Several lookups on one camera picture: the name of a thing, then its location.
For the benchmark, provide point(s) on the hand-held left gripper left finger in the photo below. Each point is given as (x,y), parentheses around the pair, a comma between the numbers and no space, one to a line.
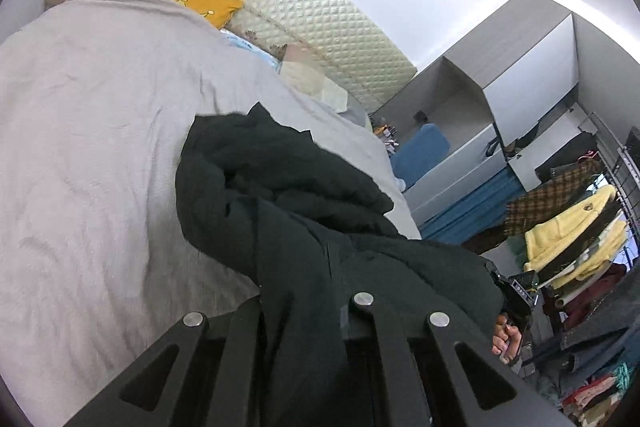
(240,357)

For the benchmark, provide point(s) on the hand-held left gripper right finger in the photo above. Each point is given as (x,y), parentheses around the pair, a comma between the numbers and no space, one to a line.
(380,357)

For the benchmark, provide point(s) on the black puffer jacket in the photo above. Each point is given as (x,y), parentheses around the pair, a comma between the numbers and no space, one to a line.
(300,207)

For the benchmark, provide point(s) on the pile of colourful clothes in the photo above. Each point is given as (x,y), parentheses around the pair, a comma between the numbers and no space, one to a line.
(605,394)

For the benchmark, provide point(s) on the metal clothes rack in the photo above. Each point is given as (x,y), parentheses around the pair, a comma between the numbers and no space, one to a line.
(625,167)

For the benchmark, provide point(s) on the person's right hand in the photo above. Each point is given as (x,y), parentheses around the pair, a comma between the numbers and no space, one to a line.
(505,339)

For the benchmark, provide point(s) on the dark red hanging garment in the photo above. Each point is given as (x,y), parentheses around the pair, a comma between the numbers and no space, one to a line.
(585,297)

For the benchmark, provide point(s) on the yellow hanging garment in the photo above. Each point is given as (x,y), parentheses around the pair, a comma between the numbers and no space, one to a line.
(570,232)

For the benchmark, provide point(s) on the grey hanging garment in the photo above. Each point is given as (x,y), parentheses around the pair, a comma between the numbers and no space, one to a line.
(595,337)

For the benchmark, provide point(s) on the blue curtain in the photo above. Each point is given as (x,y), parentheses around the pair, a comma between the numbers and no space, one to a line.
(470,212)

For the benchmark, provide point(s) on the brown checked garment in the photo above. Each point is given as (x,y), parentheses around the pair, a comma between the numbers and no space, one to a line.
(550,197)

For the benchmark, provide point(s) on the black hanging garment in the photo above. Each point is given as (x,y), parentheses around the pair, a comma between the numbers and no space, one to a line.
(570,154)

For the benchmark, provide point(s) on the white sock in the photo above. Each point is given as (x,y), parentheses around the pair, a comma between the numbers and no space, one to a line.
(400,183)

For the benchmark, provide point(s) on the grey white wardrobe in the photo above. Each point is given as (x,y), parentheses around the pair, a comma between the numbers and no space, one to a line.
(525,72)

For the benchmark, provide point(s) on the grey bed blanket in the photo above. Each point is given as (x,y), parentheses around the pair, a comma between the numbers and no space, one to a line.
(100,132)

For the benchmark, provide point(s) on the beige grey pillow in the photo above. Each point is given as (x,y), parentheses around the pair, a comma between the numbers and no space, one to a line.
(310,79)

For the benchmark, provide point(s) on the light blue bed sheet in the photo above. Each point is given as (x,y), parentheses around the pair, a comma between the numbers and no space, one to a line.
(250,47)

